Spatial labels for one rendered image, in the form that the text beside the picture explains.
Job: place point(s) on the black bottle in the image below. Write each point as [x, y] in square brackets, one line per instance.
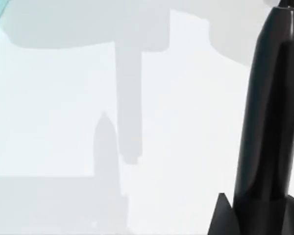
[267, 127]

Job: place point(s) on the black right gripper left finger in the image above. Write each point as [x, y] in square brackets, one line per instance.
[221, 218]

